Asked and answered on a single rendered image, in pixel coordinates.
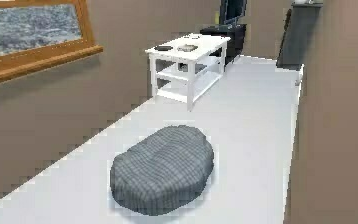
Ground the white shelved table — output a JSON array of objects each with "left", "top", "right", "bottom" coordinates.
[{"left": 144, "top": 32, "right": 232, "bottom": 112}]

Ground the grey checked floor cushion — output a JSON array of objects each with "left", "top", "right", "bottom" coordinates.
[{"left": 109, "top": 124, "right": 215, "bottom": 217}]

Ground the grey round dish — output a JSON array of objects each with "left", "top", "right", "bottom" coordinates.
[{"left": 177, "top": 43, "right": 199, "bottom": 53}]

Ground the black flat remote control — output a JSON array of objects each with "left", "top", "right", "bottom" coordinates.
[{"left": 153, "top": 44, "right": 174, "bottom": 52}]

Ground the black television stand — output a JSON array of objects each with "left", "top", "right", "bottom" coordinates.
[{"left": 199, "top": 23, "right": 248, "bottom": 66}]

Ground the black television set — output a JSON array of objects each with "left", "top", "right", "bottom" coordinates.
[{"left": 218, "top": 0, "right": 248, "bottom": 26}]

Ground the dark grey cabinet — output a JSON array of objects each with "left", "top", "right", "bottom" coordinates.
[{"left": 275, "top": 1, "right": 324, "bottom": 71}]

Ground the wooden framed window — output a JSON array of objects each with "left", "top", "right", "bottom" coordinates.
[{"left": 0, "top": 0, "right": 105, "bottom": 87}]

